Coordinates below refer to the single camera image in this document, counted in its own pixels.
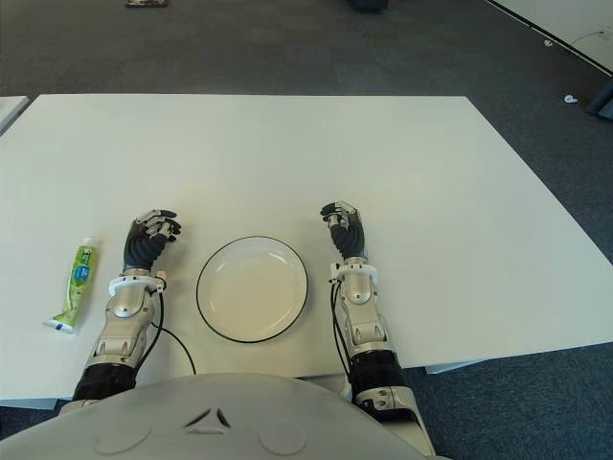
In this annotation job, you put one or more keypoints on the white plate with black rim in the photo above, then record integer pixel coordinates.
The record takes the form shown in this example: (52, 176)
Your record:
(253, 290)

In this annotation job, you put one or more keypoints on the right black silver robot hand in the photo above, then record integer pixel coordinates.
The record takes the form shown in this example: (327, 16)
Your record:
(349, 237)

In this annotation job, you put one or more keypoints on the colourful flat floor object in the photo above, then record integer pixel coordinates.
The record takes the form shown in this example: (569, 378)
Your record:
(146, 3)

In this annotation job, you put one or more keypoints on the green toothpaste tube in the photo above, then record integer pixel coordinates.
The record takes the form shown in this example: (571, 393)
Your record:
(79, 282)

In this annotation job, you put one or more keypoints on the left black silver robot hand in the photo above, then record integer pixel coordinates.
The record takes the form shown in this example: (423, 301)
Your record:
(143, 246)

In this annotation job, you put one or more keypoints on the dark grey fabric object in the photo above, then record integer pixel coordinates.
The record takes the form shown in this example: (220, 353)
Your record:
(603, 103)

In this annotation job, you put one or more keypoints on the white side table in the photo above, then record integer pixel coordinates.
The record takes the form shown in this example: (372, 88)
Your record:
(9, 112)

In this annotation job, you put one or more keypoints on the dark chair base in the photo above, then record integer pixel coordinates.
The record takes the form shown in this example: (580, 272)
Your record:
(366, 5)

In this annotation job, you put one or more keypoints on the grey robot torso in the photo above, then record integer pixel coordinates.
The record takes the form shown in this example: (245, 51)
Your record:
(215, 421)

